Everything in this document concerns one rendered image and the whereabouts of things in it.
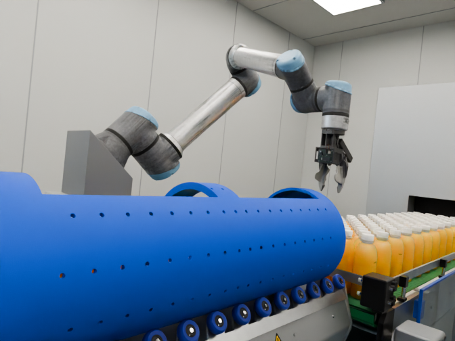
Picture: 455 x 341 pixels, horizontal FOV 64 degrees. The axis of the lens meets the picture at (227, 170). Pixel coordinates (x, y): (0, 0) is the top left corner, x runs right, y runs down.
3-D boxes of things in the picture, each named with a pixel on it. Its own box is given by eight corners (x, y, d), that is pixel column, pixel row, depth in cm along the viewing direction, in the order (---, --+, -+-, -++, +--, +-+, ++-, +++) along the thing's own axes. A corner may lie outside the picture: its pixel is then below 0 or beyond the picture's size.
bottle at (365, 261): (345, 294, 119) (351, 237, 119) (358, 291, 123) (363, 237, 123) (364, 302, 113) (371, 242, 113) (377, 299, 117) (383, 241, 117)
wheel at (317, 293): (305, 280, 102) (310, 277, 101) (316, 288, 103) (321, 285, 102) (305, 293, 99) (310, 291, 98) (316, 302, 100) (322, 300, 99)
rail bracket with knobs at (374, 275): (353, 307, 108) (356, 273, 108) (363, 302, 114) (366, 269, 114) (386, 319, 102) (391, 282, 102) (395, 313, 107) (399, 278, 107)
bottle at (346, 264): (353, 295, 119) (359, 238, 119) (331, 291, 120) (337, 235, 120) (349, 287, 126) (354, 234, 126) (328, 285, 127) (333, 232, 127)
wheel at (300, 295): (290, 284, 97) (295, 281, 96) (302, 293, 98) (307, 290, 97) (289, 299, 93) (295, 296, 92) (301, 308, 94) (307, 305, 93)
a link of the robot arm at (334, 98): (333, 86, 133) (358, 82, 126) (329, 120, 133) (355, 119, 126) (317, 80, 127) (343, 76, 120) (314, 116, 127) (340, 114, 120)
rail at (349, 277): (272, 258, 137) (273, 250, 137) (273, 258, 138) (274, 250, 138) (380, 291, 110) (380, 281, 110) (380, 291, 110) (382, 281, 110)
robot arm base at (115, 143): (79, 141, 155) (96, 126, 159) (109, 172, 164) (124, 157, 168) (94, 139, 140) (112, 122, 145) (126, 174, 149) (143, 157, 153)
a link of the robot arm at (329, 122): (329, 120, 133) (355, 119, 126) (328, 132, 133) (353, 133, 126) (317, 115, 126) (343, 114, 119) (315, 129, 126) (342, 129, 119)
